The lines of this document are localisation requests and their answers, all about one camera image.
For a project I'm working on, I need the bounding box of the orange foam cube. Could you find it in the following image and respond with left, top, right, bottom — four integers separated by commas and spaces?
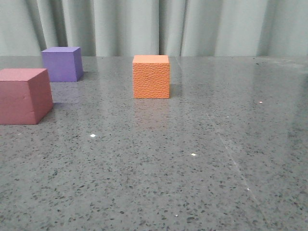
132, 55, 170, 99

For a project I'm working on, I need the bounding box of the pale green curtain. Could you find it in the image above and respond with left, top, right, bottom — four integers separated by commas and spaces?
0, 0, 308, 56

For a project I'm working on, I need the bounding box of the purple foam cube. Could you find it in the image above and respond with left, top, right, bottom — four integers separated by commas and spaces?
41, 47, 83, 82

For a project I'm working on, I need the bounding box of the red foam cube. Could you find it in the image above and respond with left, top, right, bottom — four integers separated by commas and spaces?
0, 68, 53, 125

